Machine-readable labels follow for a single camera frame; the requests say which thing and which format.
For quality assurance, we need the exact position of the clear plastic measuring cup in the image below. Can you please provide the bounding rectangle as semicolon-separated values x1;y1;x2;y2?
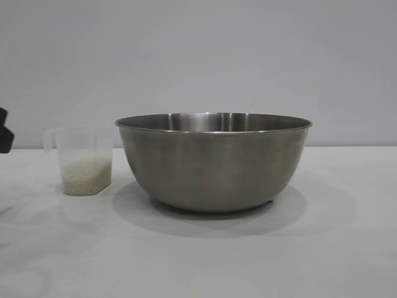
43;125;114;196

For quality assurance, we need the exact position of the large stainless steel bowl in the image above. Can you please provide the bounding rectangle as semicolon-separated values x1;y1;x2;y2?
114;112;313;214

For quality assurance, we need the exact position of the white uncooked rice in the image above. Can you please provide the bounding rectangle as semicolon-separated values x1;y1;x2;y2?
61;156;112;196

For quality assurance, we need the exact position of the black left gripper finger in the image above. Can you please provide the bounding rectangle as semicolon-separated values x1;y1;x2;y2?
0;107;16;155

